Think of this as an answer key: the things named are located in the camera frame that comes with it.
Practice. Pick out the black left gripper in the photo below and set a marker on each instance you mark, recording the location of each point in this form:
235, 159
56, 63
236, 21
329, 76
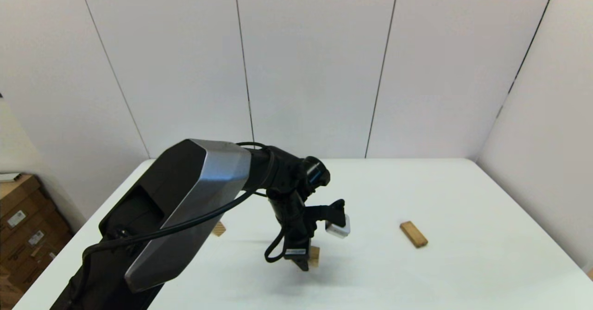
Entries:
296, 231

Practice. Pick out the arched wooden building block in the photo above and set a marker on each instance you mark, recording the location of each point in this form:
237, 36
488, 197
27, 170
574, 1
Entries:
315, 256

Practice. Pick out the flat white item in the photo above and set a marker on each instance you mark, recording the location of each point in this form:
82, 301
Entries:
9, 177

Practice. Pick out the triangular wooden building block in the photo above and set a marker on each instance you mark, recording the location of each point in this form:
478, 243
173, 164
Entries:
219, 229

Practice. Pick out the brown cardboard box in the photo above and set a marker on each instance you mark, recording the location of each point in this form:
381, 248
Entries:
41, 249
18, 199
8, 294

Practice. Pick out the rectangular wooden building block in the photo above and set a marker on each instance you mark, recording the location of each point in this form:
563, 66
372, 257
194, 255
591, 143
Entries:
413, 234

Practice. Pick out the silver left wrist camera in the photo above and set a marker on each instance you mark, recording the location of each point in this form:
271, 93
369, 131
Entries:
338, 227

